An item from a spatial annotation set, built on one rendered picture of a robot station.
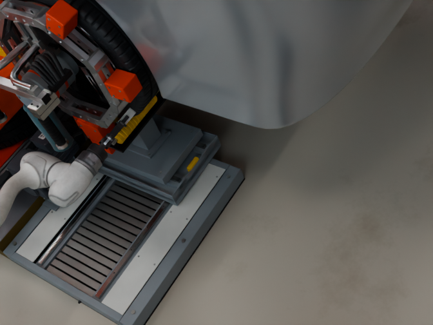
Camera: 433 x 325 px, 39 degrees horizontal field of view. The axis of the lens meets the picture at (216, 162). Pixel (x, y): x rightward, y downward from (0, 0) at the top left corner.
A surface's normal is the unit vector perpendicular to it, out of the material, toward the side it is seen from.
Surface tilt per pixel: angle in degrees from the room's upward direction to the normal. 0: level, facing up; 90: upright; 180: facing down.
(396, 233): 0
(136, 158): 0
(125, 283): 0
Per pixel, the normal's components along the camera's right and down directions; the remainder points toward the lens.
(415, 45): -0.27, -0.60
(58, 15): 0.24, -0.33
